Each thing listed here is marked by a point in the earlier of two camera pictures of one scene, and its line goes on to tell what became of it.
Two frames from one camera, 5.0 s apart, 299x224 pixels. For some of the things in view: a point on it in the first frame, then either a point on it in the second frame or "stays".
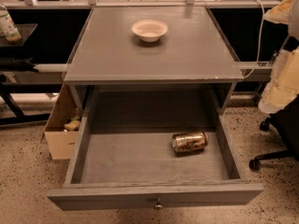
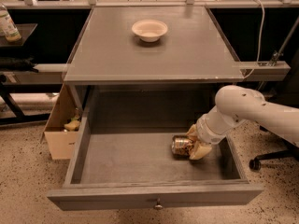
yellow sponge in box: x=73 y=124 stays
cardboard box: x=63 y=125 stays
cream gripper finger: x=283 y=85 to x=192 y=133
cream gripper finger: x=281 y=12 to x=199 y=150
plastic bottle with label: x=7 y=26 stays
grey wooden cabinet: x=151 y=67 stays
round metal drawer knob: x=158 y=205 stays
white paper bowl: x=149 y=30 stays
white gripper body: x=294 y=23 to x=206 y=131
